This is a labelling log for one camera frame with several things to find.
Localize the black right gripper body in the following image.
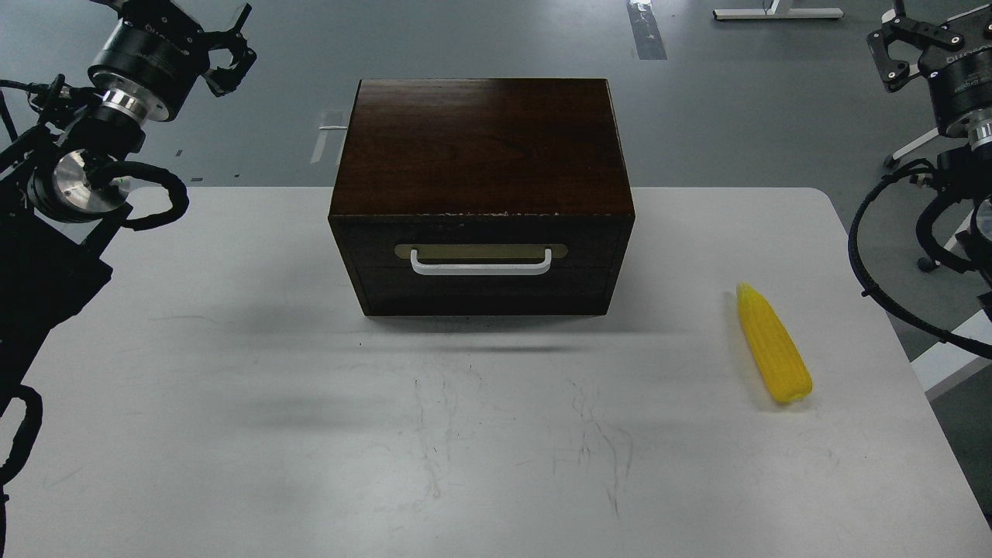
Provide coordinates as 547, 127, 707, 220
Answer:
927, 31, 991, 138

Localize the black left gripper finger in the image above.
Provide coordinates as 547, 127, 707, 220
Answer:
203, 2, 257, 98

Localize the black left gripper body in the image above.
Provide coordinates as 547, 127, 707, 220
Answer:
88, 1, 209, 122

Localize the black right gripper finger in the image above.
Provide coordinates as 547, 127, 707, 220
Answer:
866, 12, 965, 93

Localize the white drawer handle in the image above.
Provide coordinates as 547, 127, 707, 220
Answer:
410, 247, 553, 277

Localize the yellow toy corn cob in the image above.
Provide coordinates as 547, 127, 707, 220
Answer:
735, 282, 814, 404

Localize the dark wooden drawer front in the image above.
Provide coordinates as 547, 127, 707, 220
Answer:
332, 215, 633, 315

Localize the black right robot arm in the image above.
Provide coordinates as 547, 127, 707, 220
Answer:
866, 1, 991, 284

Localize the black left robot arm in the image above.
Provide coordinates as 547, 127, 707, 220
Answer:
1, 1, 257, 392

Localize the dark wooden drawer cabinet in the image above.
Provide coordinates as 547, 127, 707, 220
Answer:
328, 77, 636, 318

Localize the white desk foot bar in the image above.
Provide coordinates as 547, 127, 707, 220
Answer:
711, 1, 844, 22

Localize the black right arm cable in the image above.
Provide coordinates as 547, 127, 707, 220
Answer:
848, 159, 992, 359

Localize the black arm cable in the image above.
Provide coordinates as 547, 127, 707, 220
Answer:
93, 160, 190, 232
848, 159, 992, 359

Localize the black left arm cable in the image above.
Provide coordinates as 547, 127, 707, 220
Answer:
93, 160, 190, 232

